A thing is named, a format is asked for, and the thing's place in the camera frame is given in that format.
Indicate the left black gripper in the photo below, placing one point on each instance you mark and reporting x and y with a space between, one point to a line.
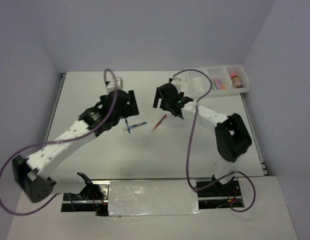
133 106

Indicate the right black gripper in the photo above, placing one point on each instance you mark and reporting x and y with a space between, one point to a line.
159 95

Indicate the teal blue pen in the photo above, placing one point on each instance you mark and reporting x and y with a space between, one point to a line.
134 126

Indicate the dark blue pen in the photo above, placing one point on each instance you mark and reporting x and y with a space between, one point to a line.
127 126

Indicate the red pen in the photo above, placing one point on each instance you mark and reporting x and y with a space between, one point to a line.
158 123

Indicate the purple highlighter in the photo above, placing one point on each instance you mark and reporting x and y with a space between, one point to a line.
217 84

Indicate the pink-capped clear tube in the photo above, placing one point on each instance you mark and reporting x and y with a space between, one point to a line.
236 81

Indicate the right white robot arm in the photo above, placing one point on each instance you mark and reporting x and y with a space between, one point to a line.
231 135

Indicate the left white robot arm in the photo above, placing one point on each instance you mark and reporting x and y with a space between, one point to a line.
33 173

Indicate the clear three-compartment organizer tray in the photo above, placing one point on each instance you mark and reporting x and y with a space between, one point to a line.
198 83

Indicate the silver foil sheet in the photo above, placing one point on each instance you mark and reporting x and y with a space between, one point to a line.
151 198

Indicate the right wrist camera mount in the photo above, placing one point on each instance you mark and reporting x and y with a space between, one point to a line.
179 83

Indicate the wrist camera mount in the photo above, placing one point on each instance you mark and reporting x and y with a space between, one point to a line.
116 82
179 83

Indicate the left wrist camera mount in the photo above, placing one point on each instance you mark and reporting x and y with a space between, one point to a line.
116 82

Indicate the aluminium rail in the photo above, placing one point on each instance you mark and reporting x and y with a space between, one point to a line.
151 179

